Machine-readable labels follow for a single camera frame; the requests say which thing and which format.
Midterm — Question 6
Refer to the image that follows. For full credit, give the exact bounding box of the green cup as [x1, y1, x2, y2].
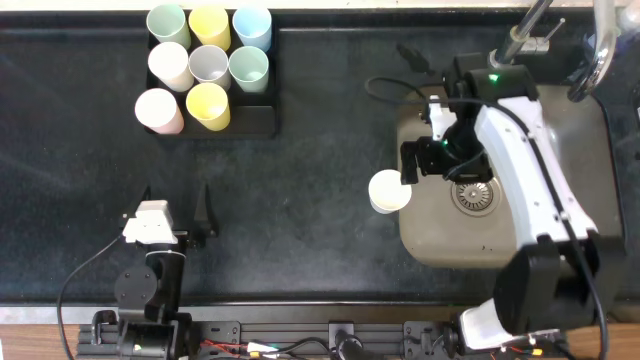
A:
[228, 45, 271, 94]
[145, 3, 193, 50]

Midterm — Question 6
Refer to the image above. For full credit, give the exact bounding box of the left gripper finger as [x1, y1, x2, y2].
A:
[193, 183, 220, 232]
[123, 185, 153, 220]

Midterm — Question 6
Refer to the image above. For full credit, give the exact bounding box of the mounting rail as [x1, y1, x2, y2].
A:
[77, 309, 571, 360]

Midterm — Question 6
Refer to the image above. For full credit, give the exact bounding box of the yellow cup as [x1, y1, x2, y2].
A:
[185, 82, 232, 132]
[188, 5, 233, 52]

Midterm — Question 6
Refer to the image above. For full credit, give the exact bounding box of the black tray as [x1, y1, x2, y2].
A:
[143, 7, 280, 140]

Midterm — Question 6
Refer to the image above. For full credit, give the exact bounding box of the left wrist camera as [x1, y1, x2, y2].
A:
[121, 199, 179, 246]

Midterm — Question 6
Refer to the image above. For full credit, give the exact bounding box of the pink cup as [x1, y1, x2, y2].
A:
[133, 87, 185, 135]

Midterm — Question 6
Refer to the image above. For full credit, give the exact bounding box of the grey cup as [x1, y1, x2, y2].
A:
[188, 44, 233, 91]

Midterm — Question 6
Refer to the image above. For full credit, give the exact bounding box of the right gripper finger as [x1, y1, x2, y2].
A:
[399, 140, 421, 186]

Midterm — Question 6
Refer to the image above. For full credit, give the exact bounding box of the blue soap bottle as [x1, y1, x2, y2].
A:
[614, 2, 640, 57]

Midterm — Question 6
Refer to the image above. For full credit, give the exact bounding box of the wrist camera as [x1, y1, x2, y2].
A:
[121, 199, 179, 246]
[427, 94, 459, 142]

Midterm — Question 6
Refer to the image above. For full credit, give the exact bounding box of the blue cup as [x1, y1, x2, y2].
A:
[232, 6, 274, 54]

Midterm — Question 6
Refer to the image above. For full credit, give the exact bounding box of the steel tap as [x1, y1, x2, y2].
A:
[485, 0, 622, 104]

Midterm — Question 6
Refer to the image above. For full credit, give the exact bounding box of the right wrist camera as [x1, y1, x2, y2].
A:
[427, 94, 459, 142]

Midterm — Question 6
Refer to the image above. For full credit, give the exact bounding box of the white cup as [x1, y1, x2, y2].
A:
[367, 168, 414, 215]
[147, 41, 195, 93]

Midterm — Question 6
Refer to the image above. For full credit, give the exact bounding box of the steel sink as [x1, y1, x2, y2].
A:
[396, 83, 626, 271]

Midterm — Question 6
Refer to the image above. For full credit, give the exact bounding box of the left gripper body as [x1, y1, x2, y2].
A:
[172, 227, 220, 249]

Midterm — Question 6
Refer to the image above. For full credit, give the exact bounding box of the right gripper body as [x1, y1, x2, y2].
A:
[416, 135, 453, 178]

